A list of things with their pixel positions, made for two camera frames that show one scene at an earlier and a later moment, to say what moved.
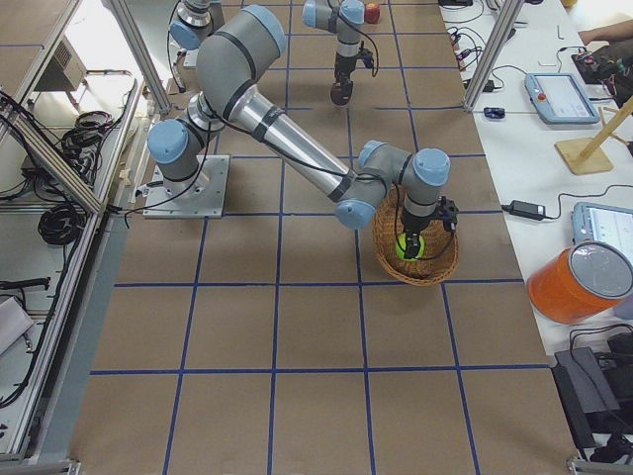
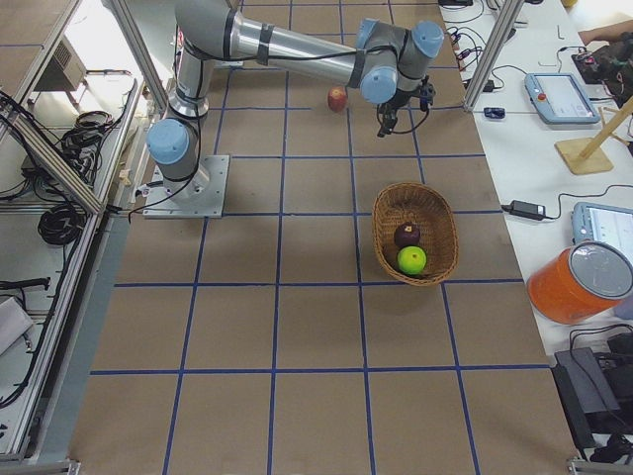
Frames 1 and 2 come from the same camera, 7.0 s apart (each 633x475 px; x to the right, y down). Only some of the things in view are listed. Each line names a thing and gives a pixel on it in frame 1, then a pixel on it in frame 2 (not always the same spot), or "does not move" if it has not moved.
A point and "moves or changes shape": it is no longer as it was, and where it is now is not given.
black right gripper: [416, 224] to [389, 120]
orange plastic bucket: [574, 284] does not move
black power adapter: [530, 210] does not move
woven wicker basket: [441, 252] does not move
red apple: [372, 13] to [337, 99]
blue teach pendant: [559, 98] does not move
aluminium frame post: [509, 12] does not move
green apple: [401, 247] to [411, 260]
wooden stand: [587, 155] does not move
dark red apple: [341, 92] moves or changes shape
